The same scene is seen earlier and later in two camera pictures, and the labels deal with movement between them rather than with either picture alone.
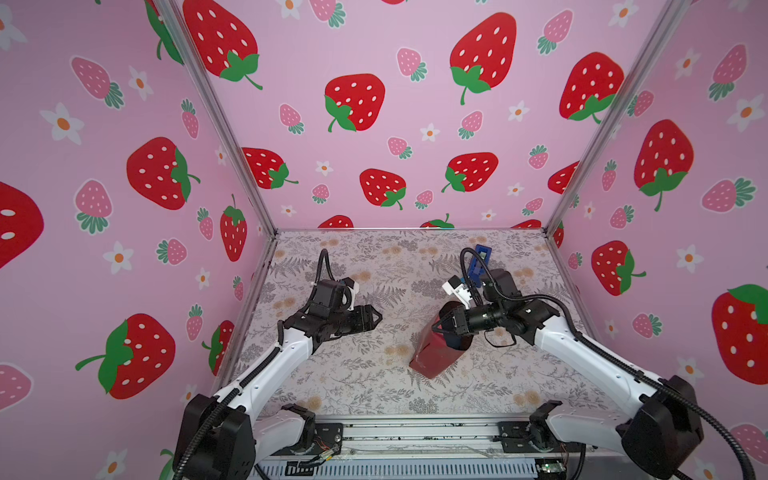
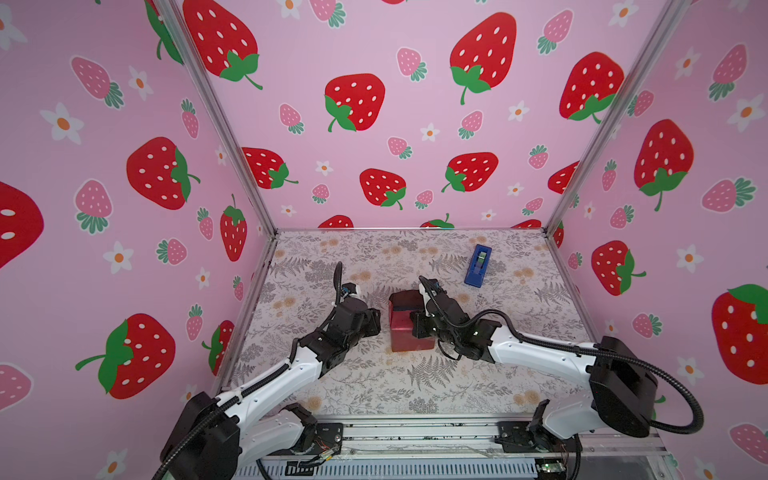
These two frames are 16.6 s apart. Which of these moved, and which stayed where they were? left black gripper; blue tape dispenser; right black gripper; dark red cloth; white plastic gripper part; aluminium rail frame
Moved: white plastic gripper part; left black gripper; dark red cloth; right black gripper
Stayed: aluminium rail frame; blue tape dispenser
